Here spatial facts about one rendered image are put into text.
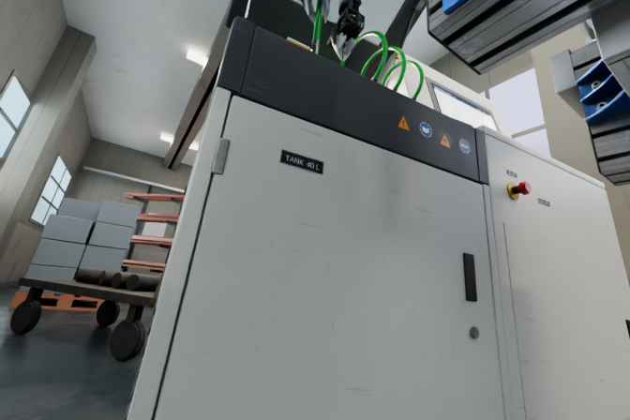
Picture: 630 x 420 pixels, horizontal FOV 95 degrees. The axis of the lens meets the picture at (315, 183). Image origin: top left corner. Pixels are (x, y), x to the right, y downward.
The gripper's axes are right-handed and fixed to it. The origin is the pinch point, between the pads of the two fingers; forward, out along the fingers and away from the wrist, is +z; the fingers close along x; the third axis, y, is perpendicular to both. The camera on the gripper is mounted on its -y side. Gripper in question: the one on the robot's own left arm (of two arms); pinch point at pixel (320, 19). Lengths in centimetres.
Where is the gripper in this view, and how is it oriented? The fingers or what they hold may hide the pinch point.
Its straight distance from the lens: 94.5
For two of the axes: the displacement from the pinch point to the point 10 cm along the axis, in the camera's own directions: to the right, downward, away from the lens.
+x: 9.8, -1.7, -1.1
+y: -0.4, 3.9, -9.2
